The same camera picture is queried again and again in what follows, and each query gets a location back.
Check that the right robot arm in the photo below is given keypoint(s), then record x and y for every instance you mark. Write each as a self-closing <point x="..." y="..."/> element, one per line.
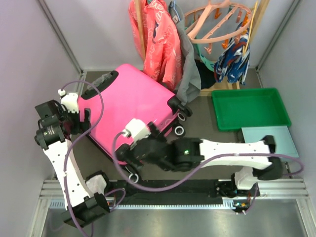
<point x="258" y="160"/>

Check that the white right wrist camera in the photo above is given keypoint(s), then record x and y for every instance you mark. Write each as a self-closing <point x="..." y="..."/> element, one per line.
<point x="137" y="130"/>

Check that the aluminium rail frame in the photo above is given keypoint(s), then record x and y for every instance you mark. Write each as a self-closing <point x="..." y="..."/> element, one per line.
<point x="209" y="208"/>

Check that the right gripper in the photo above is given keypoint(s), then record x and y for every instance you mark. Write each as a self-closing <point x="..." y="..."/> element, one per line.
<point x="155" y="135"/>

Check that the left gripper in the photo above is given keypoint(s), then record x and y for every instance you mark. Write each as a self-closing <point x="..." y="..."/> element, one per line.
<point x="81" y="127"/>

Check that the pink round clothes hanger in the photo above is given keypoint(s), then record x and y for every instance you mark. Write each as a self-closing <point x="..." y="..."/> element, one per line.
<point x="195" y="20"/>

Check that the blue white patterned garment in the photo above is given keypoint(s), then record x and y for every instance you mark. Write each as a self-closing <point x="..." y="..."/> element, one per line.
<point x="232" y="63"/>

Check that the dark navy folded garment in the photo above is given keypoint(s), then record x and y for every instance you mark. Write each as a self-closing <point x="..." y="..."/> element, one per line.
<point x="207" y="76"/>

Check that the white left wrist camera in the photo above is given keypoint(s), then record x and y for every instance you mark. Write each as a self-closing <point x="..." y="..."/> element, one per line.
<point x="70" y="101"/>

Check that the grey hanging garment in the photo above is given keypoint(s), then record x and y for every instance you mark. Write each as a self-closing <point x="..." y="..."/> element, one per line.
<point x="189" y="86"/>

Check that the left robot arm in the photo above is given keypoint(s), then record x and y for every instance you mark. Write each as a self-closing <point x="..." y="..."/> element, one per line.
<point x="84" y="198"/>

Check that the green plastic tray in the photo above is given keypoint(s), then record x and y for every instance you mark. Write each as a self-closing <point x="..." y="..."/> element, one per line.
<point x="253" y="107"/>

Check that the teal round clothes hanger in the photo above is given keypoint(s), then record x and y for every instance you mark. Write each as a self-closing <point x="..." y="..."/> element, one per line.
<point x="199" y="56"/>

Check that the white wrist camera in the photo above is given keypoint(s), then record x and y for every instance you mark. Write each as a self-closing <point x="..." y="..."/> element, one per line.
<point x="70" y="101"/>
<point x="137" y="130"/>

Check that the coral patterned jacket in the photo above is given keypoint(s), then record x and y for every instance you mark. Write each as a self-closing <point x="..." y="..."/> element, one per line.
<point x="163" y="61"/>

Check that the pink hard-shell suitcase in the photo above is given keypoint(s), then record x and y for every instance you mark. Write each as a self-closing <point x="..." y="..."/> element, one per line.
<point x="127" y="93"/>

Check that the light blue plastic tray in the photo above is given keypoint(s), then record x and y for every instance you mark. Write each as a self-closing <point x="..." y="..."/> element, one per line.
<point x="282" y="136"/>

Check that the wooden clothes rack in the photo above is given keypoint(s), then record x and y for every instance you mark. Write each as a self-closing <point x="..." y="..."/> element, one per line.
<point x="231" y="25"/>

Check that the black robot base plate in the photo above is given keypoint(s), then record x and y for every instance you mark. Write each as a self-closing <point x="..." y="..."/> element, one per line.
<point x="190" y="192"/>

